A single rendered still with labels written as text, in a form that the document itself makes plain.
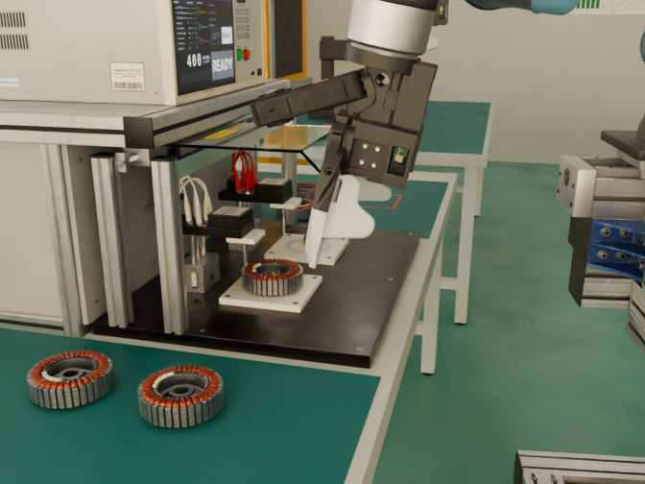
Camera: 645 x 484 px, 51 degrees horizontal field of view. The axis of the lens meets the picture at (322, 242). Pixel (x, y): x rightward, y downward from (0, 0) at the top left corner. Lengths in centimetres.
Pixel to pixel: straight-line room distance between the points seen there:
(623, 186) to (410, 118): 75
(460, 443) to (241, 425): 138
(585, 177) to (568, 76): 516
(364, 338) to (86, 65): 64
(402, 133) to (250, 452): 44
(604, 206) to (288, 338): 63
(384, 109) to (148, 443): 50
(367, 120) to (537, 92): 583
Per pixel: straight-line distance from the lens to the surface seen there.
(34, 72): 126
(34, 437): 95
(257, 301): 118
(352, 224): 62
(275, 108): 65
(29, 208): 116
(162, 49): 113
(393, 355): 107
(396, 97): 64
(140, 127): 101
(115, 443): 90
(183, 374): 96
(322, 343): 105
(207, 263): 125
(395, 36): 61
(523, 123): 647
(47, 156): 110
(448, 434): 224
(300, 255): 139
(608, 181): 132
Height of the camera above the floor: 125
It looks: 18 degrees down
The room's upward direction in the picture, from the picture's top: straight up
